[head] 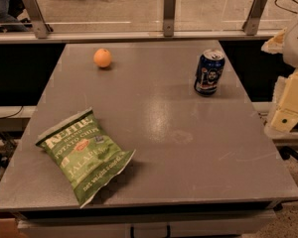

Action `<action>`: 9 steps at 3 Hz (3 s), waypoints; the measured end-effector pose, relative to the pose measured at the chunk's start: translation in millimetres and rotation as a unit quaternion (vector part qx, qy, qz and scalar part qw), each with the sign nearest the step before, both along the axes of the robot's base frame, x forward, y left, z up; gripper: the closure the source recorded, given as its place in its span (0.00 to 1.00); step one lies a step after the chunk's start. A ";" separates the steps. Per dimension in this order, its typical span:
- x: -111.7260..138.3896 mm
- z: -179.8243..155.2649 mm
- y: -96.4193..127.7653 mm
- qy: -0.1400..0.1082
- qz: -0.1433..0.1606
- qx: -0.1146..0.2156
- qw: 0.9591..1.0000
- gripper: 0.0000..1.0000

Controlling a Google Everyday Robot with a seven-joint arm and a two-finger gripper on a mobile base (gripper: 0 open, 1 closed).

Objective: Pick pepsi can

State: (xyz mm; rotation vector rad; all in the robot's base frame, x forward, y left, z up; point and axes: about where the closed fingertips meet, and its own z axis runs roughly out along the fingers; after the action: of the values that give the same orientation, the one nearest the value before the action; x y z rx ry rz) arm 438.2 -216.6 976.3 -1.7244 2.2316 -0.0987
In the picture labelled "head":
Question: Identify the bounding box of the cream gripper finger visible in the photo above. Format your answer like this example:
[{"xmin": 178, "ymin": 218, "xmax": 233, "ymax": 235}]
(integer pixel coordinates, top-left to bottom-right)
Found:
[{"xmin": 261, "ymin": 28, "xmax": 286, "ymax": 55}]

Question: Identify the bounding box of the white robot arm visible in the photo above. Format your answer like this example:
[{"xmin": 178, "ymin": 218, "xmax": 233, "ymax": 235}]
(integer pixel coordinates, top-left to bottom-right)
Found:
[{"xmin": 261, "ymin": 14, "xmax": 298, "ymax": 138}]

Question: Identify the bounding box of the blue pepsi can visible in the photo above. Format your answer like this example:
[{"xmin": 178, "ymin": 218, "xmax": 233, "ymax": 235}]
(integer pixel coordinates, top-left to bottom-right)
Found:
[{"xmin": 194, "ymin": 49, "xmax": 225, "ymax": 96}]

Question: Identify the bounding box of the orange fruit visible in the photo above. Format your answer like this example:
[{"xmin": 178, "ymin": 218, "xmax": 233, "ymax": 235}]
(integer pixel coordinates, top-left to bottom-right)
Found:
[{"xmin": 93, "ymin": 49, "xmax": 112, "ymax": 67}]

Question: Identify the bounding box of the green kettle chips bag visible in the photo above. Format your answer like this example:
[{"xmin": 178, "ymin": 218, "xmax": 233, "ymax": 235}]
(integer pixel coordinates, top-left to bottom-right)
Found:
[{"xmin": 36, "ymin": 108, "xmax": 135, "ymax": 208}]

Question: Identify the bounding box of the cardboard box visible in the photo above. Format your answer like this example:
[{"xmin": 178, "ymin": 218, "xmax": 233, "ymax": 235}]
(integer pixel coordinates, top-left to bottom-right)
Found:
[{"xmin": 0, "ymin": 213, "xmax": 19, "ymax": 238}]

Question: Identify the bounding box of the metal barrier rail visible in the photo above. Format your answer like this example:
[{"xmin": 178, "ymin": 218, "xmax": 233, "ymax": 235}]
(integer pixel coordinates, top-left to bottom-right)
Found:
[{"xmin": 0, "ymin": 30, "xmax": 278, "ymax": 45}]

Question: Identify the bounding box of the right metal bracket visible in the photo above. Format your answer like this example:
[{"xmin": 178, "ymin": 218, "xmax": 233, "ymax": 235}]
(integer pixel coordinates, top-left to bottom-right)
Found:
[{"xmin": 242, "ymin": 0, "xmax": 268, "ymax": 36}]

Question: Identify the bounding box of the metal bracket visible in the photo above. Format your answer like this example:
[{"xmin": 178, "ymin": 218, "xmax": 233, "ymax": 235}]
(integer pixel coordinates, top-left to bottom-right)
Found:
[
  {"xmin": 163, "ymin": 0, "xmax": 176, "ymax": 37},
  {"xmin": 22, "ymin": 0, "xmax": 51, "ymax": 39},
  {"xmin": 242, "ymin": 0, "xmax": 268, "ymax": 36}
]

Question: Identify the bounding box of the middle metal bracket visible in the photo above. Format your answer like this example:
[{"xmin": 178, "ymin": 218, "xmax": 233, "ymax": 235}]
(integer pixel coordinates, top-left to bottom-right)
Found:
[{"xmin": 163, "ymin": 0, "xmax": 176, "ymax": 37}]

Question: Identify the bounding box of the left metal bracket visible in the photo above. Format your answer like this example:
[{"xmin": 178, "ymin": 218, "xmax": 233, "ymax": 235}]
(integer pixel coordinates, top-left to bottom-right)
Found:
[{"xmin": 22, "ymin": 0, "xmax": 51, "ymax": 39}]

